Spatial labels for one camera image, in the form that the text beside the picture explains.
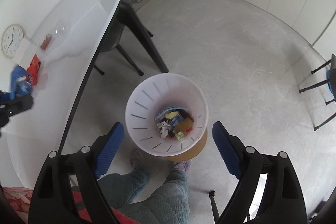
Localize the black table leg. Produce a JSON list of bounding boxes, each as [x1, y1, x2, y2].
[[117, 0, 169, 73]]

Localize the white trash bin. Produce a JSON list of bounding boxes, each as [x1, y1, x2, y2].
[[125, 73, 209, 161]]

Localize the grey quilted trousers legs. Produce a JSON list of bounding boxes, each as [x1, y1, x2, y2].
[[97, 149, 193, 224]]

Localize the blue white snack bag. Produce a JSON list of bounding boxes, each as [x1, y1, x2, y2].
[[10, 65, 33, 100]]

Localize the red wrapper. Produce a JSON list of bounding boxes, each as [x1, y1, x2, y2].
[[27, 55, 41, 86]]

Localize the dark grey chair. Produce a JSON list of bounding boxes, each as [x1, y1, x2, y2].
[[74, 0, 145, 77]]

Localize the grey chair black legs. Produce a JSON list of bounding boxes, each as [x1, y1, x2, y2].
[[298, 53, 336, 131]]

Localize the clear plastic bottle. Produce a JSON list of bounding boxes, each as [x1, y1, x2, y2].
[[39, 20, 71, 51]]

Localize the white paper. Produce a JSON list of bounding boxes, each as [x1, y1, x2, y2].
[[157, 121, 171, 139]]

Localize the green white wrapper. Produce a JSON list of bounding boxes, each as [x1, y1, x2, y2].
[[174, 131, 185, 141]]

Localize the round wall clock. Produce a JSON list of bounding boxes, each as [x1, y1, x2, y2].
[[1, 24, 25, 59]]

